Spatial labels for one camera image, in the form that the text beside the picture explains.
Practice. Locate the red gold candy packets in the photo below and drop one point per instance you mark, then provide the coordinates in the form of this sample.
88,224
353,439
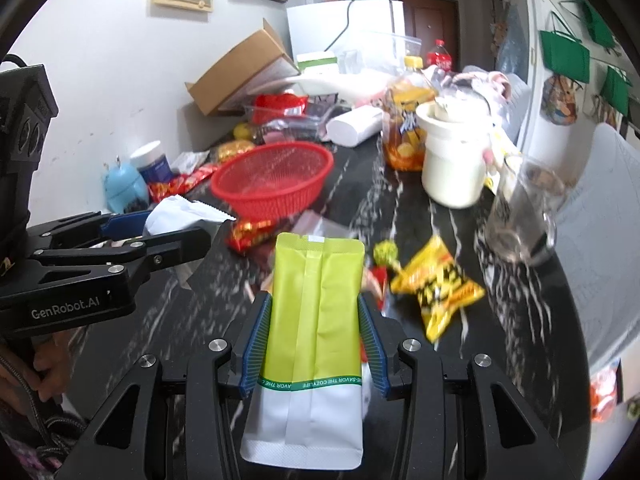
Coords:
182,184

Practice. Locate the brown cardboard box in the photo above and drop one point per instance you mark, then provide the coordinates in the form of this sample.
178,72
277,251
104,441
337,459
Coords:
230,83

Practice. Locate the cola bottle red cap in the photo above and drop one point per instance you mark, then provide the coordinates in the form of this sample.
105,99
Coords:
439,56

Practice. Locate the yellow peanut snack bag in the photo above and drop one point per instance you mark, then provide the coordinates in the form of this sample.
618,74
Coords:
439,284

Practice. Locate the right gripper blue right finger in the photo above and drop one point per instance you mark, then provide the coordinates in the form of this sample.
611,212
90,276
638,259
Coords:
371,334

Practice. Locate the iced tea drink bottle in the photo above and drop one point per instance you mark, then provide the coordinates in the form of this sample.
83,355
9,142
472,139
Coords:
403,138

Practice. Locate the white lid blue jar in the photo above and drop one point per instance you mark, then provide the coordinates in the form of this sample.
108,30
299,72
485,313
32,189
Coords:
151,161

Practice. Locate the red packaged snack bag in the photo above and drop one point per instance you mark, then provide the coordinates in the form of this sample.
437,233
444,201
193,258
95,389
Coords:
268,107

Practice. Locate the green felt tote bag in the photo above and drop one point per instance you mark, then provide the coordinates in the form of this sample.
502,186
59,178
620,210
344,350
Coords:
563,53

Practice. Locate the red cartoon snack packet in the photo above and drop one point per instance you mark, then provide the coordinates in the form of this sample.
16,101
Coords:
246,234

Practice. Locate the red plastic mesh basket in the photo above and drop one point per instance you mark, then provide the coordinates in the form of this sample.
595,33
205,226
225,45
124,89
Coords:
273,181

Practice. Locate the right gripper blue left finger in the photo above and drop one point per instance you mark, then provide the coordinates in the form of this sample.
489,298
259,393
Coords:
254,351

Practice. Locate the blue round robot toy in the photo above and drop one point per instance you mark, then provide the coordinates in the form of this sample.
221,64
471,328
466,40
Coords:
124,189

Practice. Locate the light grey cushion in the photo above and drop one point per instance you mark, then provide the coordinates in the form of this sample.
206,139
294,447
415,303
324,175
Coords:
598,247

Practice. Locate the green white snack pouch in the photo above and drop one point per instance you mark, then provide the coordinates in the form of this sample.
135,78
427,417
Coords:
306,409

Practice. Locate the clear glass mug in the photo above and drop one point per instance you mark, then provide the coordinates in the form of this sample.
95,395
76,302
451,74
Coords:
521,225

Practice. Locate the person's left hand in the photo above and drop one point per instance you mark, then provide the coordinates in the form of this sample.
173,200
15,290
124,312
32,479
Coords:
49,373

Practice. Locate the white cylindrical container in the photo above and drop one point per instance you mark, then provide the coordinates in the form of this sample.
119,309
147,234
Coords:
354,127

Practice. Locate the white lidded ceramic pot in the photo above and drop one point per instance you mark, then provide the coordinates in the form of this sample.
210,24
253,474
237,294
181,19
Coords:
457,127

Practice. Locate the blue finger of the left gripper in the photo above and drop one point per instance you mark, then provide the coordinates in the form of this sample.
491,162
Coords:
122,226
149,253

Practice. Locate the white mini fridge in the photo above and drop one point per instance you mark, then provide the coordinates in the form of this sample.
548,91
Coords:
365,28

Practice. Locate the crumpled white tissue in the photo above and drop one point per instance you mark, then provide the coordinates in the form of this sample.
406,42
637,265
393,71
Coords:
176,213

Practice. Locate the green lollipop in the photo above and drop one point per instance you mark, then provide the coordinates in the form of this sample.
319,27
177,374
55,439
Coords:
386,254

